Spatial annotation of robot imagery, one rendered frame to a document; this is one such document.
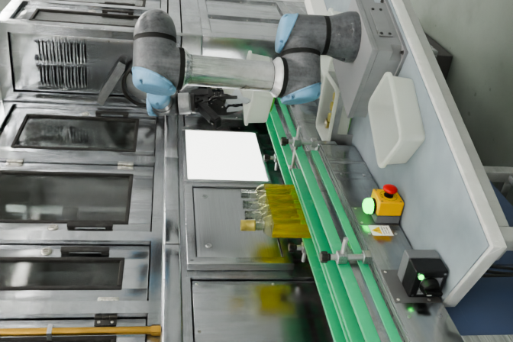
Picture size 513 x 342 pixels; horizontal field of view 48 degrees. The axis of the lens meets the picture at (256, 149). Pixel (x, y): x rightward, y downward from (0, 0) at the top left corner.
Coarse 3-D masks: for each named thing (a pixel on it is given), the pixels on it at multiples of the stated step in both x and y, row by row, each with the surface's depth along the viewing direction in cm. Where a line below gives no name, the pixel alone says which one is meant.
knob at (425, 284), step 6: (426, 282) 131; (432, 282) 131; (438, 282) 132; (420, 288) 133; (426, 288) 131; (432, 288) 131; (438, 288) 131; (426, 294) 130; (432, 294) 130; (438, 294) 130
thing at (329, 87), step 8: (328, 80) 208; (328, 88) 210; (336, 88) 194; (328, 96) 211; (336, 96) 194; (320, 104) 213; (328, 104) 213; (336, 104) 195; (320, 112) 214; (328, 112) 215; (320, 120) 216; (320, 128) 214; (328, 128) 200; (320, 136) 210; (328, 136) 201
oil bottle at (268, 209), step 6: (270, 204) 185; (276, 204) 185; (264, 210) 182; (270, 210) 182; (276, 210) 182; (282, 210) 183; (288, 210) 183; (294, 210) 183; (300, 210) 184; (264, 216) 181
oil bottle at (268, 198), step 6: (264, 198) 187; (270, 198) 188; (276, 198) 188; (282, 198) 188; (288, 198) 189; (294, 198) 189; (258, 204) 187; (264, 204) 186; (282, 204) 186; (288, 204) 187; (294, 204) 187; (258, 210) 189
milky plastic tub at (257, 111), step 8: (248, 56) 201; (256, 56) 198; (264, 56) 199; (248, 96) 207; (256, 96) 188; (264, 96) 189; (272, 96) 189; (248, 104) 204; (256, 104) 191; (264, 104) 191; (272, 104) 194; (248, 112) 192; (256, 112) 194; (264, 112) 195; (248, 120) 195; (256, 120) 197; (264, 120) 198
